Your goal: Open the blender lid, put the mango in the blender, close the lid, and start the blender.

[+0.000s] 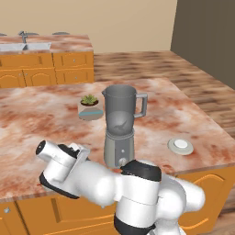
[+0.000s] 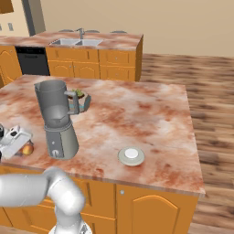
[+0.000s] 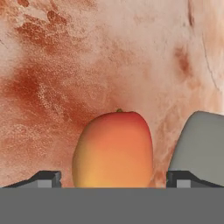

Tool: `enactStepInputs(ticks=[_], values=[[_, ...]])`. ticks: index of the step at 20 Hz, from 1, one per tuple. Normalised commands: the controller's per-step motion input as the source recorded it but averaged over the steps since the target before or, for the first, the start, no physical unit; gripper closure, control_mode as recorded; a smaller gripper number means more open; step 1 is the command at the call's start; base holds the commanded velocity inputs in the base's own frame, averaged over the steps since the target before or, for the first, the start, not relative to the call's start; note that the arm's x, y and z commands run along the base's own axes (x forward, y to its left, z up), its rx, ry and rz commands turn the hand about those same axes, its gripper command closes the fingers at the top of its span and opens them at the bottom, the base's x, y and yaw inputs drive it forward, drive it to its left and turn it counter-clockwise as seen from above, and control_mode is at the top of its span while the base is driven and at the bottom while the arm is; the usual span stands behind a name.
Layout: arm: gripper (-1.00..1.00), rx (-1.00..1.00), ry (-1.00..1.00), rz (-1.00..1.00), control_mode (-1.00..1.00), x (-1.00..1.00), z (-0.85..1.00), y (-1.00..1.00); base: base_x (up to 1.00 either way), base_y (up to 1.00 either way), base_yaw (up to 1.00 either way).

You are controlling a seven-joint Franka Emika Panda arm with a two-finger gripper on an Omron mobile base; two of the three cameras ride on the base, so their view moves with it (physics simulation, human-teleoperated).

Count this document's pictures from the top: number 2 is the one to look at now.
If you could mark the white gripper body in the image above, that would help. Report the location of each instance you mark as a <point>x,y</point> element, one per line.
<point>16,144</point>

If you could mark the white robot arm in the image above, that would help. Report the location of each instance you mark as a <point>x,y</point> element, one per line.
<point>62,195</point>

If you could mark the yellow red mango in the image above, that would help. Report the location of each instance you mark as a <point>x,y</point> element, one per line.
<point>28,149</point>

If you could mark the grey blender with jar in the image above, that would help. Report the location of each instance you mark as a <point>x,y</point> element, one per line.
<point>59,137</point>

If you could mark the grey round blender lid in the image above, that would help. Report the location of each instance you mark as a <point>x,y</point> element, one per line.
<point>131,156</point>

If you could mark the bowl with green plant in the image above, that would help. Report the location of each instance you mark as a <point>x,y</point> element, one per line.
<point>81,97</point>

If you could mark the black dishwasher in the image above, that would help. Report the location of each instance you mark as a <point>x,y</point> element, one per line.
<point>33,62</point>

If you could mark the small silver cupboard knob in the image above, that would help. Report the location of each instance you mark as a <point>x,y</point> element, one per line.
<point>122,192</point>

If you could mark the steel double sink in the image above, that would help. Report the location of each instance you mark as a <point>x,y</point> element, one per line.
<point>76,42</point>

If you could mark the grey stool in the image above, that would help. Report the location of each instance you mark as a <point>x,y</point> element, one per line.
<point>65,30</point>
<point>91,31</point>
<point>119,31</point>

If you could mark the steel tap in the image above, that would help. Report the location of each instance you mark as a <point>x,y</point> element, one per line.
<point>81,32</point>

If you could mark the grey fridge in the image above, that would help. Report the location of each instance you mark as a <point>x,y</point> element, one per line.
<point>34,15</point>

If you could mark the orange cupboard run with worktop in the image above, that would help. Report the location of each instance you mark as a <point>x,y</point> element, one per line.
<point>117,61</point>

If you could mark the orange arched cupboard door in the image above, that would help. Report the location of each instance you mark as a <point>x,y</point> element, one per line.
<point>155,213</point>

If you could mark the orange wall cupboard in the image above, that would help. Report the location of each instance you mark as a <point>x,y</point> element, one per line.
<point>5,5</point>

